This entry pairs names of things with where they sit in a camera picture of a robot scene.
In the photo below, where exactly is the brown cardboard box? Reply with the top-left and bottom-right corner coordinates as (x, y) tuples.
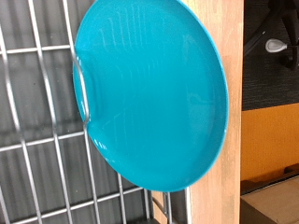
(240, 175), (299, 224)

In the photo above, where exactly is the black office chair base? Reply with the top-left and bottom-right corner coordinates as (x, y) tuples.
(243, 0), (299, 71)

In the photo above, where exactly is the grey plastic drain tray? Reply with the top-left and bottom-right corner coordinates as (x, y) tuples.
(0, 0), (191, 224)

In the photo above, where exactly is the blue plastic plate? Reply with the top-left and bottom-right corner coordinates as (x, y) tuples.
(72, 0), (231, 193)

